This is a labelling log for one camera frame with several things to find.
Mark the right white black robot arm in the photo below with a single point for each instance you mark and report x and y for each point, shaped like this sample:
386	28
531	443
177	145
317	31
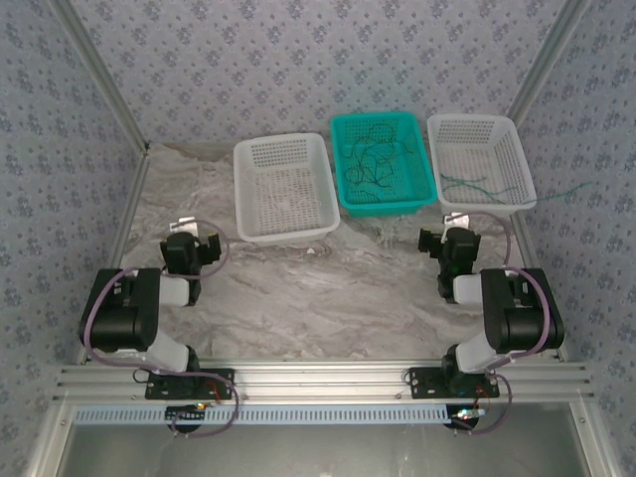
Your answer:
517	318

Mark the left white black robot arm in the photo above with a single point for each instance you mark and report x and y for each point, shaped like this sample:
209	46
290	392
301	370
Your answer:
124	308

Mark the teal plastic basket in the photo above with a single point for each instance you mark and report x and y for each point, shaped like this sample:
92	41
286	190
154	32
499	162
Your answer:
412	189

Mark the white plastic basket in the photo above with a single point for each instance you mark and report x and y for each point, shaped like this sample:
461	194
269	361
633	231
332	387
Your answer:
477	144
283	154

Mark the small circuit board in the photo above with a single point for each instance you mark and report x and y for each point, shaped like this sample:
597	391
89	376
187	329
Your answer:
467	415
194	408

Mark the grey metal panel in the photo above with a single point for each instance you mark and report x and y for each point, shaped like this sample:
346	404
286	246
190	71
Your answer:
323	452

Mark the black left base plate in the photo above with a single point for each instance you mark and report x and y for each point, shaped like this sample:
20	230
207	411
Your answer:
223	373

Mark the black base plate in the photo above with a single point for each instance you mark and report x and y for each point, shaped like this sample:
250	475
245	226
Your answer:
223	373
422	382

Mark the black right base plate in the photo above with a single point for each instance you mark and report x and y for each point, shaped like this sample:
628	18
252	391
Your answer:
422	382

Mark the aluminium front rail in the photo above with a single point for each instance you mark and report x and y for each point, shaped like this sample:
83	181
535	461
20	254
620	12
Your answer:
323	380

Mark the aluminium frame post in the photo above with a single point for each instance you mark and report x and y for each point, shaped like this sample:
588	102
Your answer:
49	437
591	437
546	59
102	74

